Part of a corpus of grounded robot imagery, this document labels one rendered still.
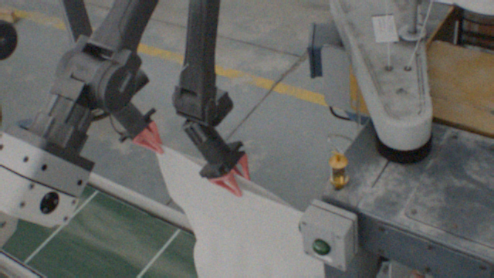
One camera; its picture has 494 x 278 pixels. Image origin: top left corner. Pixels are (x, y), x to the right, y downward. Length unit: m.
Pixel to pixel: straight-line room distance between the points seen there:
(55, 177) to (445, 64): 0.73
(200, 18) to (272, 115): 2.05
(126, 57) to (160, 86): 2.61
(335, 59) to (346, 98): 0.10
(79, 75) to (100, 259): 1.36
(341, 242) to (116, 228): 1.48
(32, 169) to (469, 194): 0.63
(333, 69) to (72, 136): 0.63
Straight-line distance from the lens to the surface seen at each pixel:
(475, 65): 1.20
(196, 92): 1.19
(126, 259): 2.19
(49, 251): 2.33
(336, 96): 1.35
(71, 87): 0.92
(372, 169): 0.97
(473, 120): 1.07
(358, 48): 1.09
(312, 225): 0.92
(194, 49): 1.17
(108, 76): 0.91
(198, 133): 1.26
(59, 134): 0.90
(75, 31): 1.45
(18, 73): 4.09
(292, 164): 2.88
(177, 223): 2.25
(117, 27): 0.95
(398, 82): 1.01
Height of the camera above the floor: 2.04
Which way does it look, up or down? 42 degrees down
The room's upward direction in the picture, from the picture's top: 11 degrees counter-clockwise
